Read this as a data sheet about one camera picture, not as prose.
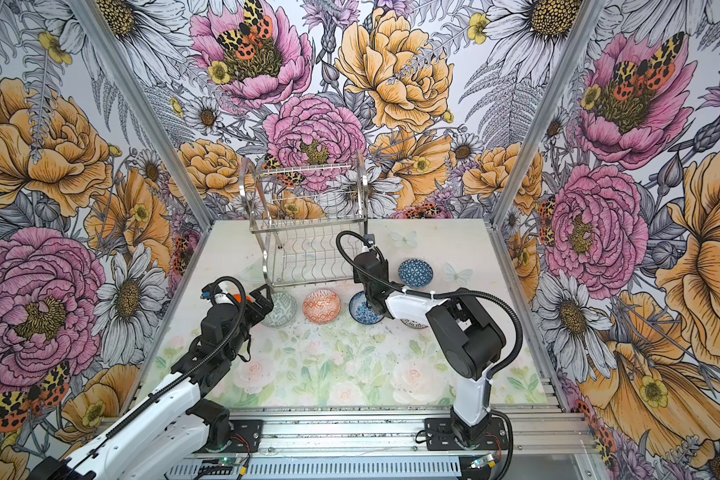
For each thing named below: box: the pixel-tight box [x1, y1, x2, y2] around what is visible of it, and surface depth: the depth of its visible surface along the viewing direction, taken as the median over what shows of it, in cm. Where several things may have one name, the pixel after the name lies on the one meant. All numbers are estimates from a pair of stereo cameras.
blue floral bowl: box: [349, 291, 385, 325], surface depth 96 cm
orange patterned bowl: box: [302, 289, 342, 325], surface depth 98 cm
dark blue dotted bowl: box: [398, 259, 433, 289], surface depth 106 cm
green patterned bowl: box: [262, 292, 297, 328], surface depth 96 cm
